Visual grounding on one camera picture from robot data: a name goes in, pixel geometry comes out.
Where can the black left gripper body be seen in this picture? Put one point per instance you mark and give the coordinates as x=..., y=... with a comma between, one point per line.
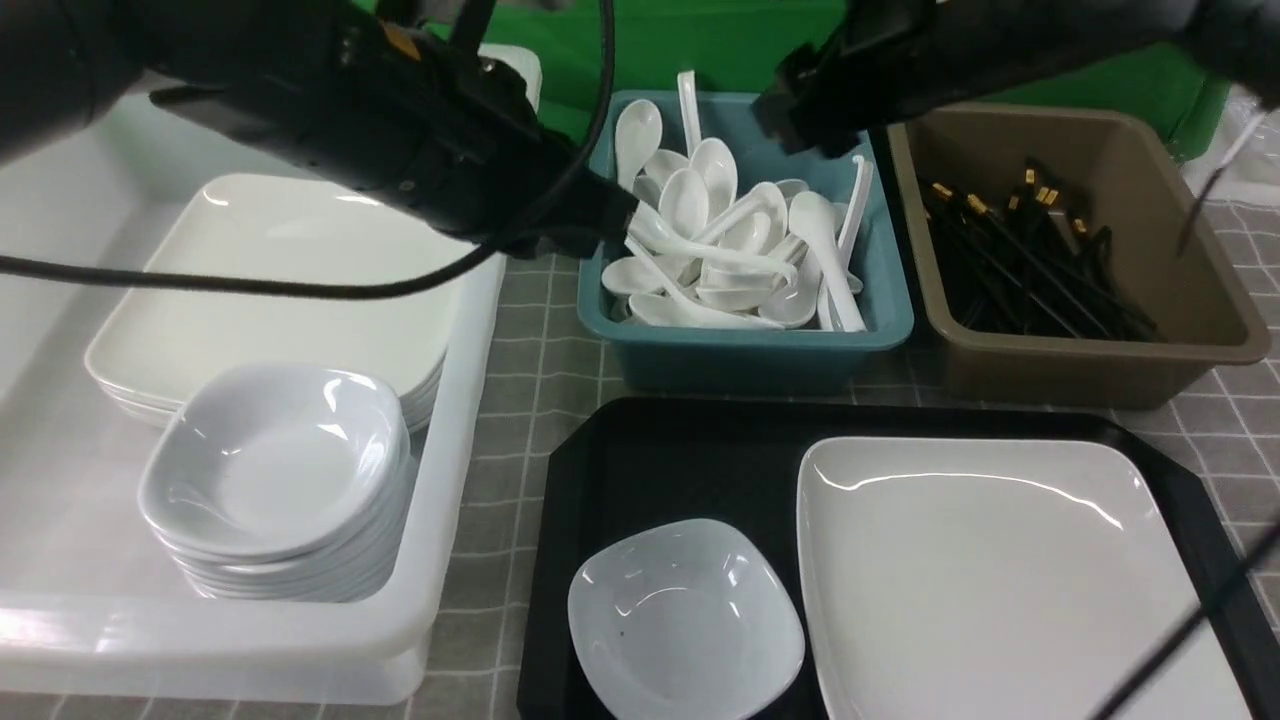
x=451, y=138

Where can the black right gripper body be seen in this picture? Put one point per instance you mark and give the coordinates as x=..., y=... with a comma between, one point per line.
x=878, y=66

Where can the white square plate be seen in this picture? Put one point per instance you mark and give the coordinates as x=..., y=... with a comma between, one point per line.
x=298, y=230
x=992, y=578

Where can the white square bowl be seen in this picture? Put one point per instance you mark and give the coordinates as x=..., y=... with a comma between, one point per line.
x=684, y=621

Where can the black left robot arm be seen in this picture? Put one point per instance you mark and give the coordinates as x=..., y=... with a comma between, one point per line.
x=264, y=74

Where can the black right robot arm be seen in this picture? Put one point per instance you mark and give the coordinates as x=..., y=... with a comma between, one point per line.
x=991, y=46

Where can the green backdrop cloth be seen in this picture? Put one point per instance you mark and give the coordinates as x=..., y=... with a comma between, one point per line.
x=734, y=46

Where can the white ceramic spoon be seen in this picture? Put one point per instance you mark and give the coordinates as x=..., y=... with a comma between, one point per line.
x=680, y=311
x=637, y=136
x=810, y=219
x=684, y=203

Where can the pile of black chopsticks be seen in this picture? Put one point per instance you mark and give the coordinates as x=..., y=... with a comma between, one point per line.
x=1031, y=263

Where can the grey checked tablecloth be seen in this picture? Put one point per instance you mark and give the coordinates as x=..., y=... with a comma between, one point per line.
x=530, y=400

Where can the brown plastic chopstick bin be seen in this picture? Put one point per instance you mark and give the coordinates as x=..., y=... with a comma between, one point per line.
x=1199, y=304

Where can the teal plastic spoon bin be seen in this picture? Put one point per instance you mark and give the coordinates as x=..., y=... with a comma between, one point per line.
x=767, y=363

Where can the top stacked white bowl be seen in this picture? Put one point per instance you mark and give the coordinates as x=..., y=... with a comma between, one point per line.
x=254, y=401

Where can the black plastic tray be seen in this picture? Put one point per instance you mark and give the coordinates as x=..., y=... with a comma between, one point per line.
x=638, y=463

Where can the stack of white plates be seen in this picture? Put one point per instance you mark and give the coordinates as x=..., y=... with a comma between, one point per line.
x=420, y=400

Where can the stack of white bowls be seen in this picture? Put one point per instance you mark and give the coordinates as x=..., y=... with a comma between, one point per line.
x=300, y=575

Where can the large white plastic bin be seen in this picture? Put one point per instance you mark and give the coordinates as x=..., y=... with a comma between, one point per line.
x=98, y=622

